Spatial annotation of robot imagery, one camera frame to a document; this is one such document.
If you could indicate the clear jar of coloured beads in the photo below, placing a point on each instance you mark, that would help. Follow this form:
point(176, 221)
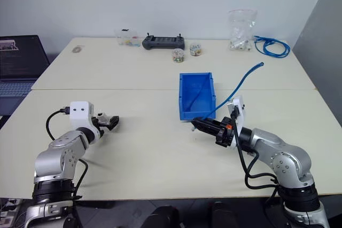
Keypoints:
point(195, 49)
point(178, 55)

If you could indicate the clear plastic parts box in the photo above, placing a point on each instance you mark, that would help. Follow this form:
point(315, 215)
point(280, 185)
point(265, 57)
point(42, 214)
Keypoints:
point(127, 38)

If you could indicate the blue plastic bin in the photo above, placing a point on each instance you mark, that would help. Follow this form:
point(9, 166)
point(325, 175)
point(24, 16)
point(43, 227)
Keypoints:
point(196, 97)

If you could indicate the black handheld controller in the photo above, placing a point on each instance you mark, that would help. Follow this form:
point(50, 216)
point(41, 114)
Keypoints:
point(163, 42)

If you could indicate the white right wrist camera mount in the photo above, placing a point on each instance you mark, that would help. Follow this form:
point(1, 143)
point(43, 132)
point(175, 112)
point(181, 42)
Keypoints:
point(238, 121)

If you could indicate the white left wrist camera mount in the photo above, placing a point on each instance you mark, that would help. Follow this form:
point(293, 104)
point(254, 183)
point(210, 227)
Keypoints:
point(79, 116)

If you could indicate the white coupler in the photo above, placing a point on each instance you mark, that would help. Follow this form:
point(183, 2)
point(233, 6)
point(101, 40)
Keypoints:
point(104, 118)

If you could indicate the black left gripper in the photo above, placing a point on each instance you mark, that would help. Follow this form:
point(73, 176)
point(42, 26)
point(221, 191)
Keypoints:
point(96, 127)

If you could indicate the small grey round object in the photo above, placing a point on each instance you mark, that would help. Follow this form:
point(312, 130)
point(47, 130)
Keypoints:
point(76, 49)

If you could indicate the dark open laptop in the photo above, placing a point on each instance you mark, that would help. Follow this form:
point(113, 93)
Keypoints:
point(18, 62)

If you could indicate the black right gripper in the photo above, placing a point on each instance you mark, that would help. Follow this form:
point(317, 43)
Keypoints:
point(225, 133)

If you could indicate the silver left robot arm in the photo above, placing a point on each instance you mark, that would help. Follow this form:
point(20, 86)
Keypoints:
point(57, 156)

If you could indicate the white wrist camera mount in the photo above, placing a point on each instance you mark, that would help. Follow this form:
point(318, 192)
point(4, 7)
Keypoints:
point(79, 116)
point(238, 121)

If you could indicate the clear bag of white couplers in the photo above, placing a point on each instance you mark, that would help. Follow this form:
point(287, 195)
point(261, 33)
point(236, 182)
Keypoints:
point(241, 30)

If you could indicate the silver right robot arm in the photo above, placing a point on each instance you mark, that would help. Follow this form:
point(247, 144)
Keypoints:
point(283, 158)

